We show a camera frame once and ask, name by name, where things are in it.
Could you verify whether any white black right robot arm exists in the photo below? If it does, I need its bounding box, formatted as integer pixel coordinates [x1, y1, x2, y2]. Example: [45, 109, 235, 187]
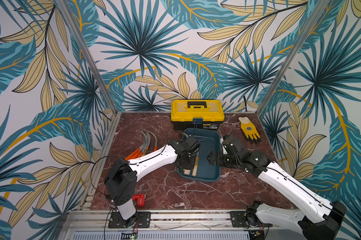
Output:
[207, 136, 346, 240]

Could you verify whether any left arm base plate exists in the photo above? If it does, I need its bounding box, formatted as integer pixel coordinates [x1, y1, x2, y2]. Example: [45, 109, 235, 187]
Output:
[108, 212, 151, 229]

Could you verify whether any yellow black toolbox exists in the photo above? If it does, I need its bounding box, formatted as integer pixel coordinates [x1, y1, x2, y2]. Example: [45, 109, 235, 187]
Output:
[171, 100, 225, 131]

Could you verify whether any yellow white work glove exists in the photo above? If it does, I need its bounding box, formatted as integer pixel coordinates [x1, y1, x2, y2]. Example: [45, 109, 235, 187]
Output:
[238, 117, 261, 144]

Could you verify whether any red black clamp tool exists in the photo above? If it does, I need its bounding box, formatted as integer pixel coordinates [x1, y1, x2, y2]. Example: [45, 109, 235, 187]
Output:
[132, 194, 146, 207]

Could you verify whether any teal plastic tray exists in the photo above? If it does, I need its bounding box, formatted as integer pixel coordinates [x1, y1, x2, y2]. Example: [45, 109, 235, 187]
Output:
[177, 128, 221, 183]

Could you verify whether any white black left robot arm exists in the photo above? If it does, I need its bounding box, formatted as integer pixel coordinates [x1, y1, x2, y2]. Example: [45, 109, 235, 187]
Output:
[104, 136, 200, 222]

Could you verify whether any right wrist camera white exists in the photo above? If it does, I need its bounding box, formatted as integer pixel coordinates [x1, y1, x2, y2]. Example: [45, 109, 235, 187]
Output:
[220, 136, 230, 155]

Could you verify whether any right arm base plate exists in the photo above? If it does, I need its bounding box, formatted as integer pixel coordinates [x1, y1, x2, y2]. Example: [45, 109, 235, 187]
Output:
[229, 211, 272, 229]

